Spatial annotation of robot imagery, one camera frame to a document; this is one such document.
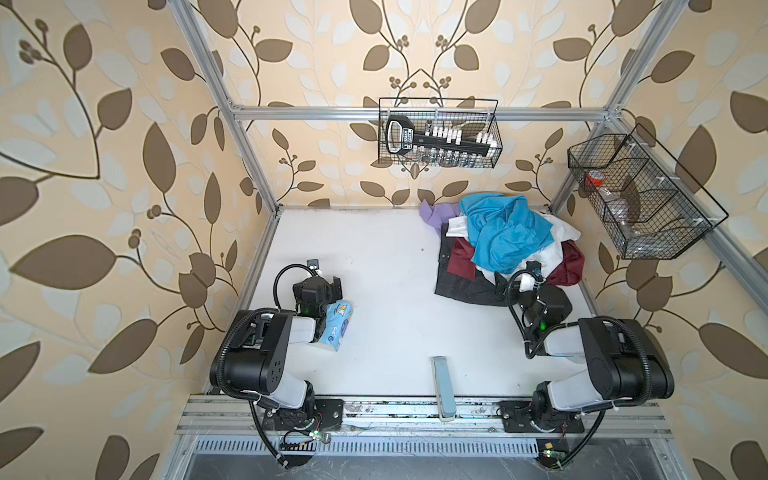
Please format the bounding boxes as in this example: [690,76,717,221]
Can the dark grey jeans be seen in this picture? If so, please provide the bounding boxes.
[435,224,521,307]

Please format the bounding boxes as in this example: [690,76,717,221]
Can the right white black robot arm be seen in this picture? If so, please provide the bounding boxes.
[495,262,675,433]

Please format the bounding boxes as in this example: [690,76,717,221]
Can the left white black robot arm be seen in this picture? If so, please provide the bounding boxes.
[209,260,343,430]

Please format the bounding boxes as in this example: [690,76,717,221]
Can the maroon cloth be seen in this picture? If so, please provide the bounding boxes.
[546,240,585,286]

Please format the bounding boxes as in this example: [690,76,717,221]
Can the teal cloth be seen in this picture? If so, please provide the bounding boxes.
[459,193,554,274]

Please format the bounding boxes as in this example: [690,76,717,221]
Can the dark red cloth piece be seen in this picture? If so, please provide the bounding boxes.
[447,238,477,281]

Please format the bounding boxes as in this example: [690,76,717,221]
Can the purple cloth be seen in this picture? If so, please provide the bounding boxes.
[419,200,461,235]

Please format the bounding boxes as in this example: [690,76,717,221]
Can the blue tissue packet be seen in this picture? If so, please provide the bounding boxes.
[317,300,354,351]

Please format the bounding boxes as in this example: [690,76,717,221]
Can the grey blue rectangular bar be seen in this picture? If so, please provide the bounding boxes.
[431,356,457,422]

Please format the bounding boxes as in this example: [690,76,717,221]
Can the red capped clear bottle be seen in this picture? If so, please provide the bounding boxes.
[585,170,637,235]

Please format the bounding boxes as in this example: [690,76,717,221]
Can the black tool in basket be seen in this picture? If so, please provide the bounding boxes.
[384,115,492,156]

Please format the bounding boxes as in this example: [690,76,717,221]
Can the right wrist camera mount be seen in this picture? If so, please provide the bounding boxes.
[518,261,544,292]

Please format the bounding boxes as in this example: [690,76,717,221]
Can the right black wire basket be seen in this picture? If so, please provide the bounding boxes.
[567,124,729,261]

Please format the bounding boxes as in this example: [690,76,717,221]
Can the black wire basket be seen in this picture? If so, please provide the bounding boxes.
[377,96,503,169]
[567,124,729,261]

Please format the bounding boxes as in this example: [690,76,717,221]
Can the back black wire basket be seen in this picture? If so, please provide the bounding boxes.
[377,96,503,169]

